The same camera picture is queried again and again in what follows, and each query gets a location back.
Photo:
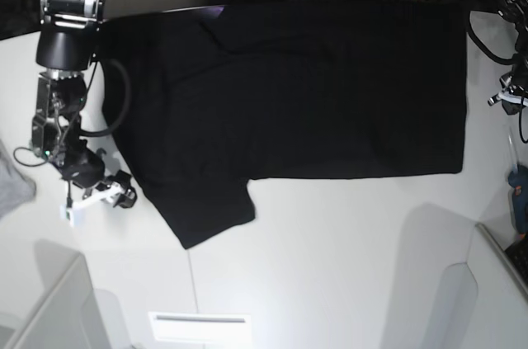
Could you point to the black T-shirt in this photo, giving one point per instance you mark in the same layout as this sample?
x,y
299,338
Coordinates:
x,y
296,90

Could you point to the black keyboard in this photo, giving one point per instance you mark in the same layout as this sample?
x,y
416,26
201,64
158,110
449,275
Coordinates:
x,y
518,255

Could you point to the grey cloth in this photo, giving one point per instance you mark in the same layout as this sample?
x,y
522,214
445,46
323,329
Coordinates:
x,y
16,188

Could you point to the white left bin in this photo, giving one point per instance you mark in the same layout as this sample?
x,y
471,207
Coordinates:
x,y
70,312

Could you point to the white bin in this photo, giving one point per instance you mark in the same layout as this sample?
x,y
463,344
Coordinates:
x,y
70,312
480,303

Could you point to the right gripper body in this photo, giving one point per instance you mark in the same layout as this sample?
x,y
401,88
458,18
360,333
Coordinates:
x,y
86,170

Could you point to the blue glue gun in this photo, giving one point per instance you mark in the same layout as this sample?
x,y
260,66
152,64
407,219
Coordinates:
x,y
517,180

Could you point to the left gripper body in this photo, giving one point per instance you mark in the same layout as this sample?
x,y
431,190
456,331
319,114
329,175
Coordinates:
x,y
510,92

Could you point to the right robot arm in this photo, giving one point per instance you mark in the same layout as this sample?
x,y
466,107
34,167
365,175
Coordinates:
x,y
68,43

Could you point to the white right bin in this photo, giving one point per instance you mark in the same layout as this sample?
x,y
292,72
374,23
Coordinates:
x,y
480,303

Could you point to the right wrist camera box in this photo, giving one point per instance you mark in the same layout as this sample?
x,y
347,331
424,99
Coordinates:
x,y
74,216

